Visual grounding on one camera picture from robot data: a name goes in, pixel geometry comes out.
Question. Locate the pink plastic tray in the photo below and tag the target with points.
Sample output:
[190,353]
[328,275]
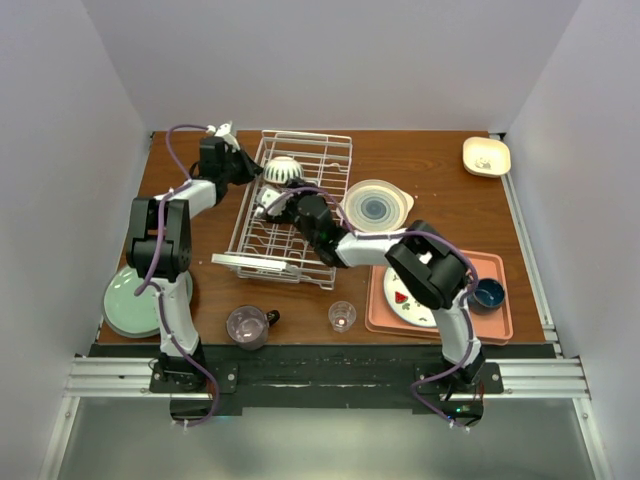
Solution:
[494,329]

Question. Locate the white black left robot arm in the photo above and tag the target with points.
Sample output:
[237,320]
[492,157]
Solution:
[159,246]

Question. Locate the cream plate with blue swirl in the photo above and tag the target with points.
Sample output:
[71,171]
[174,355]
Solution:
[374,206]

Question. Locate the white wire dish rack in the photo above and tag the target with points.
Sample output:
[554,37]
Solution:
[267,251]

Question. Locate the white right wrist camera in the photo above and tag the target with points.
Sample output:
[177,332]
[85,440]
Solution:
[269,202]

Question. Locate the white bowl with blue dashes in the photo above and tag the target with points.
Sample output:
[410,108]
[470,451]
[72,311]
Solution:
[281,169]

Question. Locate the light green plate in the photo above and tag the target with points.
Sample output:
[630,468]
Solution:
[138,316]

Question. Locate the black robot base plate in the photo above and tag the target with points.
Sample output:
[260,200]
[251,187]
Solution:
[322,376]

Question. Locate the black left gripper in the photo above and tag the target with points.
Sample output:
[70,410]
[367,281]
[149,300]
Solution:
[251,170]

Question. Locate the small clear glass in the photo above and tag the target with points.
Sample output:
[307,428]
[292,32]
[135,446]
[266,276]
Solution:
[342,316]

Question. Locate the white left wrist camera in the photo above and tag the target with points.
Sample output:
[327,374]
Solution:
[225,132]

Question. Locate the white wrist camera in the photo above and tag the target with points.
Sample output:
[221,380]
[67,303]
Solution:
[269,202]
[225,132]

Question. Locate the white watermelon pattern plate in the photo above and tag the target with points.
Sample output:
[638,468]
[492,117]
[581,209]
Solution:
[403,304]

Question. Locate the dark blue ceramic mug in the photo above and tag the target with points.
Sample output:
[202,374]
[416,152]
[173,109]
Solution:
[488,297]

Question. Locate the purple translucent measuring cup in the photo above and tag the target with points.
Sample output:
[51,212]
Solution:
[248,326]

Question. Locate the cream square panda bowl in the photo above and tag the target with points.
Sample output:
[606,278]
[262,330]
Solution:
[486,157]

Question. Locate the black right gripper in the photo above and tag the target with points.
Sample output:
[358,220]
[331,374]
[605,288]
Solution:
[292,199]

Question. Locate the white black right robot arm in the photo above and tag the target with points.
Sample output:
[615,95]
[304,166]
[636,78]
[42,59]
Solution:
[433,270]

